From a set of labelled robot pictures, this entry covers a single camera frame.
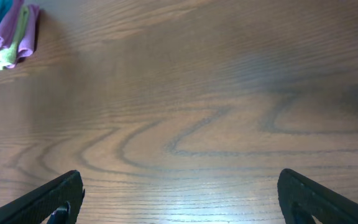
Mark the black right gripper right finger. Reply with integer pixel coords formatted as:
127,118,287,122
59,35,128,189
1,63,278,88
277,169,358,224

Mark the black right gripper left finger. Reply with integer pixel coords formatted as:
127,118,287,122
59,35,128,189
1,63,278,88
0,170,85,224

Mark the folded green cloth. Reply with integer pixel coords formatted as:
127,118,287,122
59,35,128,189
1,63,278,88
0,3,29,70

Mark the folded purple cloth bottom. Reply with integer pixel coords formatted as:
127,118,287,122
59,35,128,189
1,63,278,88
7,4,40,68

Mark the folded purple cloth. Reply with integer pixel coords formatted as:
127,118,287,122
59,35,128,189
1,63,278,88
0,0,24,50
7,4,40,68

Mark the folded purple cloth top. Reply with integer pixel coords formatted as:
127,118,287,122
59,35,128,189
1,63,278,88
0,0,24,50

